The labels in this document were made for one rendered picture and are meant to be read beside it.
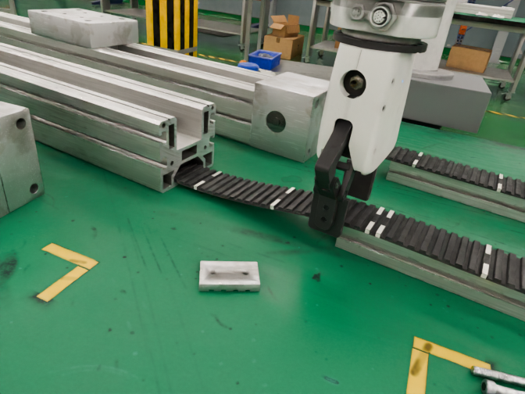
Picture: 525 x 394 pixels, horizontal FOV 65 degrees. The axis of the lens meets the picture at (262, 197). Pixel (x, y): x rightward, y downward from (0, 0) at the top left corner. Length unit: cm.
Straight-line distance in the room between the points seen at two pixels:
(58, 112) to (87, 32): 25
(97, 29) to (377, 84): 57
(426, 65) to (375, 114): 62
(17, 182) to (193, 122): 20
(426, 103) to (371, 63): 55
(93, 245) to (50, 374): 14
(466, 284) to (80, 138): 45
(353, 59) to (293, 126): 26
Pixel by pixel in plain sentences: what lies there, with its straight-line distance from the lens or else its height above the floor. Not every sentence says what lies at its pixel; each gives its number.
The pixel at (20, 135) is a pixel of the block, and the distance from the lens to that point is 46.
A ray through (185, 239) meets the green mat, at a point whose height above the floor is 78.
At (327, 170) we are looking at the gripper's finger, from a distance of 31.
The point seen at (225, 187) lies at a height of 79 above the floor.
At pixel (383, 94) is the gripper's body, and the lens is 32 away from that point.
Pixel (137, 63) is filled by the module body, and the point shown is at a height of 86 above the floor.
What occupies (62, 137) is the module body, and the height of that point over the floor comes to 80.
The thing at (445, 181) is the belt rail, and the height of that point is 80.
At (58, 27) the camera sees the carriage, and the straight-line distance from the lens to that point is 85.
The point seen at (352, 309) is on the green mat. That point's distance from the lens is 35.
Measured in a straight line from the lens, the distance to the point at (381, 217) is 42.
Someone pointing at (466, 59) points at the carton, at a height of 34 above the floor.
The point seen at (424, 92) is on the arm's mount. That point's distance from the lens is 86.
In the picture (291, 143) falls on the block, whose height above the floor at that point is 80.
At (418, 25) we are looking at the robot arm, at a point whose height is 99.
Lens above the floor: 102
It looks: 29 degrees down
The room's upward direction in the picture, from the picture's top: 6 degrees clockwise
